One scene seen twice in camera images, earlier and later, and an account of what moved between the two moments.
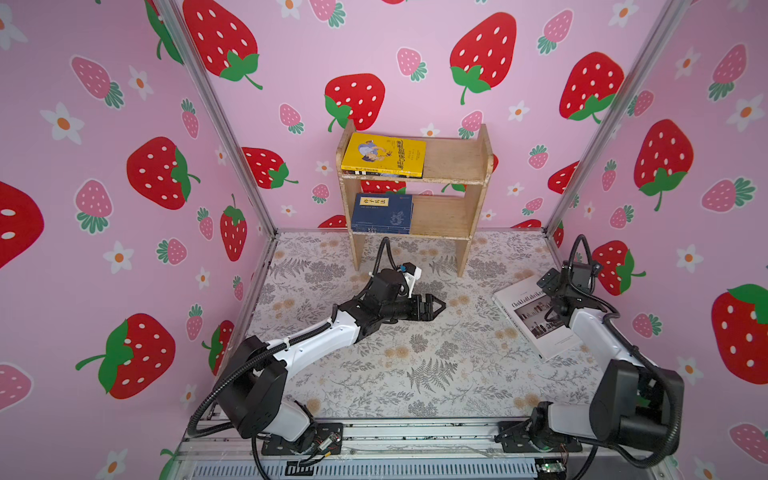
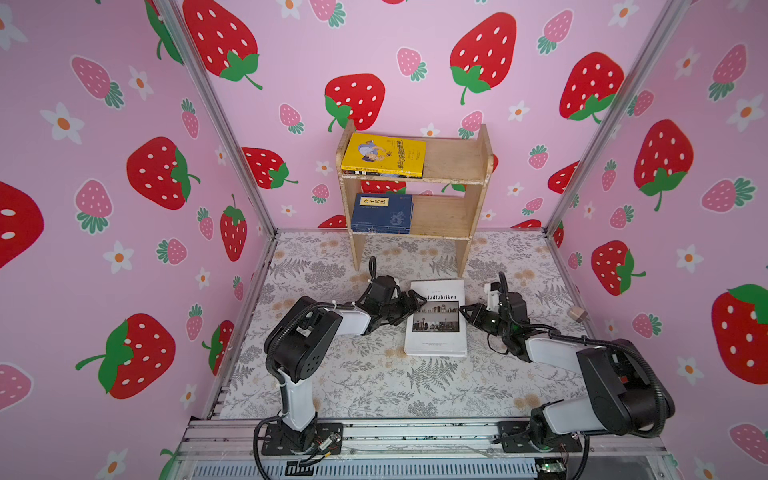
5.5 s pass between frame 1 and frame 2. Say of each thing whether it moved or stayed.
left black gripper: stayed
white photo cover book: moved
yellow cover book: stayed
